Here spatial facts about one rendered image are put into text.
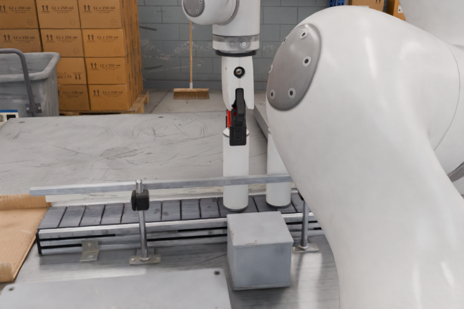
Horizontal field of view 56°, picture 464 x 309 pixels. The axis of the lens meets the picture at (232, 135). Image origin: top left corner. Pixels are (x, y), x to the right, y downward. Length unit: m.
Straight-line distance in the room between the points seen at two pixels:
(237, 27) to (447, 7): 0.41
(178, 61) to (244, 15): 4.76
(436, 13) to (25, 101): 2.61
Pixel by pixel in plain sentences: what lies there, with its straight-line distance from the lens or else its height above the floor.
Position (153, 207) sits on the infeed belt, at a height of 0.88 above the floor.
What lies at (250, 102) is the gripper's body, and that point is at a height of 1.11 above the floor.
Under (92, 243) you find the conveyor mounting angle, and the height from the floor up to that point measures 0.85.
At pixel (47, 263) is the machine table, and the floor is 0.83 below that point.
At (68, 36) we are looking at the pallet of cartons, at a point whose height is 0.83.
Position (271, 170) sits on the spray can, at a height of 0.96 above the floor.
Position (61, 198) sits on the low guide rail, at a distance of 0.96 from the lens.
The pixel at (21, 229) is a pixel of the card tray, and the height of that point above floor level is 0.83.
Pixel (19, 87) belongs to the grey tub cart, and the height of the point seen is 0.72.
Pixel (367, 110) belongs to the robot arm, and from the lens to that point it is 0.28.
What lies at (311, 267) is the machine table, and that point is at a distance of 0.84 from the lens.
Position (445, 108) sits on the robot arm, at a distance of 0.33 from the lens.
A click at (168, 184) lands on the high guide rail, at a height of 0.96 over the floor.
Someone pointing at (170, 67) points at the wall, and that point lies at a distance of 5.54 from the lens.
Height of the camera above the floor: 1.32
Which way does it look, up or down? 20 degrees down
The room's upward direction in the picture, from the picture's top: straight up
